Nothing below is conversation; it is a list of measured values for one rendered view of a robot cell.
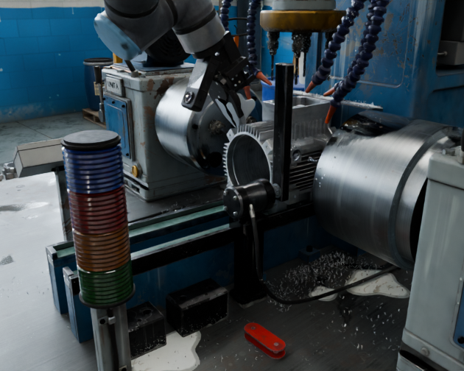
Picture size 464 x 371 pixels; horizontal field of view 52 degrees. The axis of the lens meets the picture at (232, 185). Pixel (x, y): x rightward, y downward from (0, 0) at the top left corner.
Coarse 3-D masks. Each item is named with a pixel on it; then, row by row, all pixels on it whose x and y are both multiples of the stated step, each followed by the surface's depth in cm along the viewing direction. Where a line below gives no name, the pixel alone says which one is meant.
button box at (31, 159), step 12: (24, 144) 97; (36, 144) 98; (48, 144) 99; (60, 144) 100; (24, 156) 96; (36, 156) 97; (48, 156) 98; (60, 156) 100; (24, 168) 96; (36, 168) 98; (48, 168) 101
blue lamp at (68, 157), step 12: (120, 144) 50; (72, 156) 47; (84, 156) 47; (96, 156) 47; (108, 156) 48; (120, 156) 50; (72, 168) 48; (84, 168) 48; (96, 168) 48; (108, 168) 49; (120, 168) 50; (72, 180) 49; (84, 180) 48; (96, 180) 48; (108, 180) 49; (120, 180) 50; (84, 192) 49; (96, 192) 49
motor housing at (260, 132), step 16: (240, 128) 102; (256, 128) 99; (272, 128) 100; (240, 144) 109; (256, 144) 112; (304, 144) 103; (240, 160) 111; (256, 160) 114; (272, 160) 96; (304, 160) 100; (240, 176) 111; (256, 176) 113; (272, 176) 97; (304, 176) 101; (304, 192) 103
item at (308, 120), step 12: (300, 96) 112; (264, 108) 107; (300, 108) 101; (312, 108) 103; (324, 108) 105; (264, 120) 108; (300, 120) 102; (312, 120) 104; (324, 120) 106; (300, 132) 102; (312, 132) 104; (324, 132) 107
